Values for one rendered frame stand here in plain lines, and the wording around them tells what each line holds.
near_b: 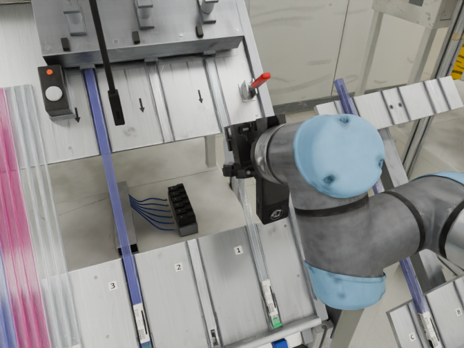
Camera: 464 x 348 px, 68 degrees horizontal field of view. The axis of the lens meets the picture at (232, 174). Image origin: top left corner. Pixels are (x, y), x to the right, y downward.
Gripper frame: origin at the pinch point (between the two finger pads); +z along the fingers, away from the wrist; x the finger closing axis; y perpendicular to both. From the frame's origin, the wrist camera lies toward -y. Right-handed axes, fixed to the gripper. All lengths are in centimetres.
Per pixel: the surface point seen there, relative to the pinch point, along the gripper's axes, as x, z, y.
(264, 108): -8.2, 2.0, 9.7
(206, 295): 10.8, -3.5, -20.7
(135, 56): 13.7, 3.3, 22.4
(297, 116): -115, 192, 12
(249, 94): -5.3, 0.9, 12.6
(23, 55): 31.8, 6.7, 25.5
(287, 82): -107, 183, 38
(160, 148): 7, 69, 6
